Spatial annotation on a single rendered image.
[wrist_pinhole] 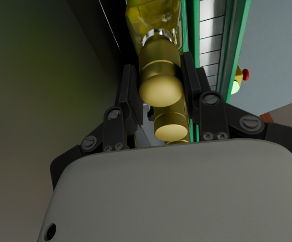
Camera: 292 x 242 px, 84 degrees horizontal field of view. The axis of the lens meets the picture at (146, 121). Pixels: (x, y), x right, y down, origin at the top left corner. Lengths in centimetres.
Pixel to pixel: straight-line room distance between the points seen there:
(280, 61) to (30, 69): 97
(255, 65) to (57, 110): 89
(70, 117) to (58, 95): 3
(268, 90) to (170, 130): 100
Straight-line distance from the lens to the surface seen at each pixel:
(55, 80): 21
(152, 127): 66
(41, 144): 18
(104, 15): 55
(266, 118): 270
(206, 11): 41
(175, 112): 16
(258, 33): 86
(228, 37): 41
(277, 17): 87
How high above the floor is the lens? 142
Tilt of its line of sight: 36 degrees down
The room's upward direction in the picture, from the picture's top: 180 degrees counter-clockwise
